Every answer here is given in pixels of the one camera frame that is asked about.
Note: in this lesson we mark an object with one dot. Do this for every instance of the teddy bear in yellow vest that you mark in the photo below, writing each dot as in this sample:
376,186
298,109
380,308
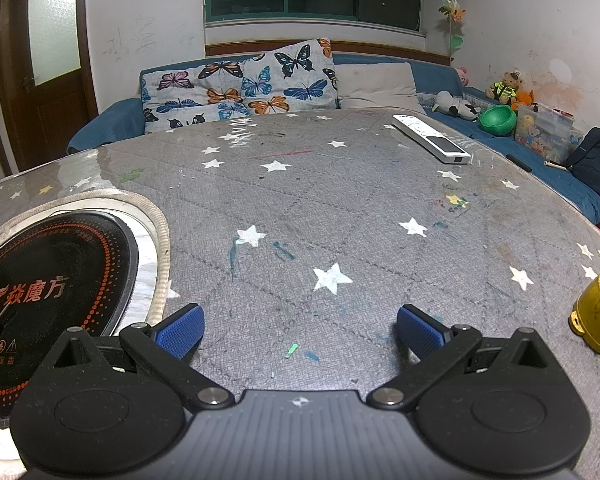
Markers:
505,87

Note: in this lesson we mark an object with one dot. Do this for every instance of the butterfly print pillow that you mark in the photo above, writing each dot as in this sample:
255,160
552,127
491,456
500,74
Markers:
260,85

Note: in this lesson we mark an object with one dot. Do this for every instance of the white rectangular device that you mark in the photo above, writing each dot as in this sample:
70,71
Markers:
430,137

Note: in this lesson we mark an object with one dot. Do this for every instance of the green plastic bowl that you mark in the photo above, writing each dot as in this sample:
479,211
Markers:
497,120

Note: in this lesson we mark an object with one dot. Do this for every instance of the round black induction cooktop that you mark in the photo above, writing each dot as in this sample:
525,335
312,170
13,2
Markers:
70,260

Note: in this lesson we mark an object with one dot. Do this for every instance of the blue sofa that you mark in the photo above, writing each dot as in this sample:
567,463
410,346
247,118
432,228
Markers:
110,120

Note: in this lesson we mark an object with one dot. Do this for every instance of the clear plastic toy box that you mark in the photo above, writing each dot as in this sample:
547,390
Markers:
545,132

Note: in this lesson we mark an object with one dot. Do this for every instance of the small cream stick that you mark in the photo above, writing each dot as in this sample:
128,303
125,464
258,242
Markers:
555,165

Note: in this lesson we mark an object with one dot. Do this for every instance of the black and white plush cow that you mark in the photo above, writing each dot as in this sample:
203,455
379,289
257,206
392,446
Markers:
452,105

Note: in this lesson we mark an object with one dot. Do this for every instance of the black marker pen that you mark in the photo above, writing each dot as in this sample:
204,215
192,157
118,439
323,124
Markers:
520,162

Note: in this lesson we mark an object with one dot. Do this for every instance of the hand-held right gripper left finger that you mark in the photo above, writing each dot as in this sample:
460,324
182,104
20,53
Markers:
180,332

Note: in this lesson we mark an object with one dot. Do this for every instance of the wooden door with frosted glass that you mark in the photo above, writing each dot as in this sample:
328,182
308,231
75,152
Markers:
55,120

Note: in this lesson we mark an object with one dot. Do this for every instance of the dark backpack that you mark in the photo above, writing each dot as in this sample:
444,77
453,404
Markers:
597,160

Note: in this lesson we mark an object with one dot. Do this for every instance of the beige pillow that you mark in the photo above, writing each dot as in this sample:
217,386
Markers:
375,85

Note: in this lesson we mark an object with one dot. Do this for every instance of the paper flower pinwheel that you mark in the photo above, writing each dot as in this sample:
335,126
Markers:
452,10

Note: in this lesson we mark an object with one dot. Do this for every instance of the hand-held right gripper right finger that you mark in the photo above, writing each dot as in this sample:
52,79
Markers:
420,332

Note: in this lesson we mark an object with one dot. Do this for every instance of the pink plush toy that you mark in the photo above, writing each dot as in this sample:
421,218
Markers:
462,76

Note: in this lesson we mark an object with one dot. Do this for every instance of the orange plush toy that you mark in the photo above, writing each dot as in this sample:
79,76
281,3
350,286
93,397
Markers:
524,99

